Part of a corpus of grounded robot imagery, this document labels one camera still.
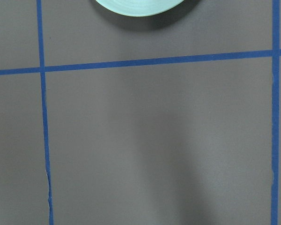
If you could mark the green plate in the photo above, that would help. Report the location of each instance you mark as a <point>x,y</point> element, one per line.
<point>139,8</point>

